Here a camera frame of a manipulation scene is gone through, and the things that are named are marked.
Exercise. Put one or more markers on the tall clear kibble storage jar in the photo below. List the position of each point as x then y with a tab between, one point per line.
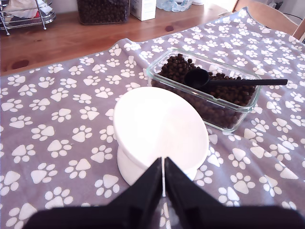
102	12

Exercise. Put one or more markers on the white ceramic cat bowl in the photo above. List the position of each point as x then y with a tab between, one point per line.
155	124

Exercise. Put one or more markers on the brown cat food kibble heap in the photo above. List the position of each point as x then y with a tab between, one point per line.
228	95

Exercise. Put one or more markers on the black plastic measuring spoon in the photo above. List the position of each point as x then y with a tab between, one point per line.
197	77

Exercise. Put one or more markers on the grey paw print cloth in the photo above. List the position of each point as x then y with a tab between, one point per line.
59	119

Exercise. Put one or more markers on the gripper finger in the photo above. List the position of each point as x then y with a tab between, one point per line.
186	193
143	190

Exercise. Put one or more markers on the large clear water bottle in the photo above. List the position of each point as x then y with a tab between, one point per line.
174	4

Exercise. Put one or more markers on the clear glass food container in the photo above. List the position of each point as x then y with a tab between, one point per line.
247	112

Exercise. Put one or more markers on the light wooden chair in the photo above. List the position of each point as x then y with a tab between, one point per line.
267	16

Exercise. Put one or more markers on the beige paper bag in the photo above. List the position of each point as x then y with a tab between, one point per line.
21	9

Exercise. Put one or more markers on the small white carton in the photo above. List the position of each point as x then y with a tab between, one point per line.
143	10

